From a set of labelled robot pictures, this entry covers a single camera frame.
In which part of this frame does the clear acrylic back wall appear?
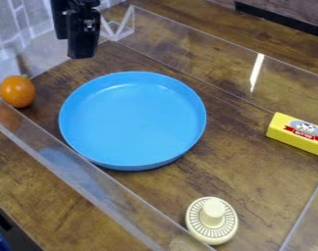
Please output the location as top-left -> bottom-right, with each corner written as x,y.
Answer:
119,5 -> 318,124

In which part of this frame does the orange ball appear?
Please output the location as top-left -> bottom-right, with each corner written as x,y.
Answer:
0,75 -> 35,108

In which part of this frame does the blue round tray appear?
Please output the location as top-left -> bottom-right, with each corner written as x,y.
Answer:
58,72 -> 206,171

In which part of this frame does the yellow butter box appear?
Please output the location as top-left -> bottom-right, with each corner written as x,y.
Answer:
267,112 -> 318,155

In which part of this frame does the cream round toy knob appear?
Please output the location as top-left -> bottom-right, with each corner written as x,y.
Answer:
185,196 -> 238,245

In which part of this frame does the clear acrylic front wall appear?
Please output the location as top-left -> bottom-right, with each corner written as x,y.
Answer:
0,100 -> 214,251

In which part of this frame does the clear acrylic wall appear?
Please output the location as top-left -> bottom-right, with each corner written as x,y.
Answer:
119,5 -> 318,124
0,100 -> 214,251

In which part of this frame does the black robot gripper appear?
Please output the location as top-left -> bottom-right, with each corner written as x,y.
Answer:
50,0 -> 99,59

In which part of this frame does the black bar on wall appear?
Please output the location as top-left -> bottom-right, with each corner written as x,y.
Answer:
233,1 -> 318,36

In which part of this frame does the clear acrylic corner bracket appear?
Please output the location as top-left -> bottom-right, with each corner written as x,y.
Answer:
99,2 -> 134,41

